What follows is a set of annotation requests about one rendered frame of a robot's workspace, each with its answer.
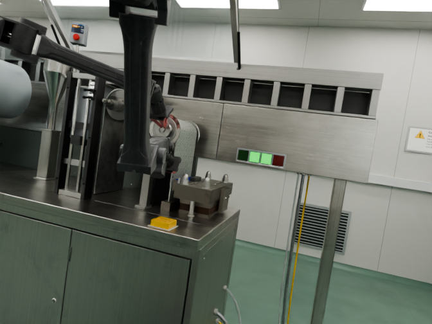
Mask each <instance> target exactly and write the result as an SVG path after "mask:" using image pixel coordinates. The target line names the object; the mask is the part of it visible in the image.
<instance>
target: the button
mask: <svg viewBox="0 0 432 324"><path fill-rule="evenodd" d="M176 222H177V220H175V219H170V218H166V217H161V216H160V217H157V218H155V219H152V220H151V224H150V225H151V226H155V227H159V228H164V229H167V230H169V229H170V228H173V227H174V226H176Z"/></svg>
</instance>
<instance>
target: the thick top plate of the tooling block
mask: <svg viewBox="0 0 432 324"><path fill-rule="evenodd" d="M203 182H204V178H203V179H201V180H200V181H195V182H194V181H189V182H188V185H183V184H179V183H176V184H175V189H174V197H175V198H178V199H184V200H187V201H193V202H197V203H203V204H211V203H214V202H215V201H218V200H219V199H220V196H221V189H223V188H225V187H228V188H230V192H229V194H231V192H232V187H233V183H229V182H228V183H222V181H218V180H214V179H212V180H210V189H207V188H202V186H203Z"/></svg>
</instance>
